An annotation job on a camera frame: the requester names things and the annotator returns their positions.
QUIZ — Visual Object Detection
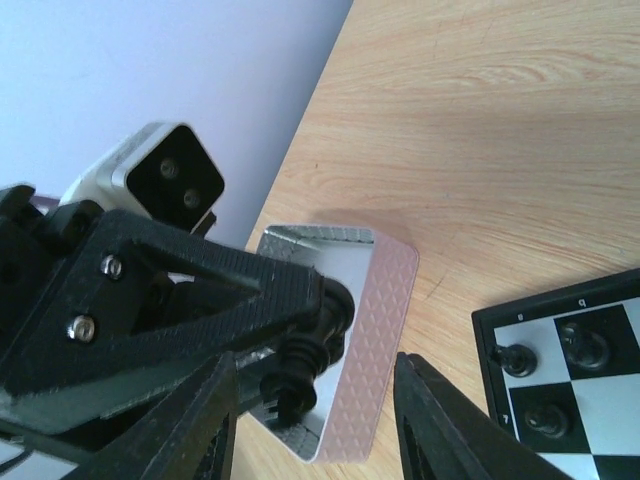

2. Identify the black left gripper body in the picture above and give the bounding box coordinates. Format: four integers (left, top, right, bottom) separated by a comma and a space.
1, 185, 150, 450

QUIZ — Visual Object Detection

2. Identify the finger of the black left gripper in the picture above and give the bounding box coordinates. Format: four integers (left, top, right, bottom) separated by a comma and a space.
4, 208, 326, 434

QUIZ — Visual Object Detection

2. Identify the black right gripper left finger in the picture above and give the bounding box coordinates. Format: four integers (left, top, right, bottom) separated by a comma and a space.
74, 353, 238, 479

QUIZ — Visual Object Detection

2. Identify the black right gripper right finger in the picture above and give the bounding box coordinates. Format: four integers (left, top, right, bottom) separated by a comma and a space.
393, 352, 569, 480

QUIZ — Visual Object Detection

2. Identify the black chess pawn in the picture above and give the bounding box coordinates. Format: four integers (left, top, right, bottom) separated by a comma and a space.
524, 404, 570, 439

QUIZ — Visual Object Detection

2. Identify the black chess queen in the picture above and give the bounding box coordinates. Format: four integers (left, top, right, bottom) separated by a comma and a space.
260, 278, 355, 429

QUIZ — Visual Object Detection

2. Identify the black chess knight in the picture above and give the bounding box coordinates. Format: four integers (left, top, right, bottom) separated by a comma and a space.
559, 322, 610, 371

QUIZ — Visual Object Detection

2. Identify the pink tin with black pieces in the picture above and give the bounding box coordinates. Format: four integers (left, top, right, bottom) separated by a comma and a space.
257, 224, 419, 463

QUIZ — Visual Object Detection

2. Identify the black and silver chessboard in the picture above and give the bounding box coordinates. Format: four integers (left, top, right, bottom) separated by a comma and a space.
471, 269, 639, 479

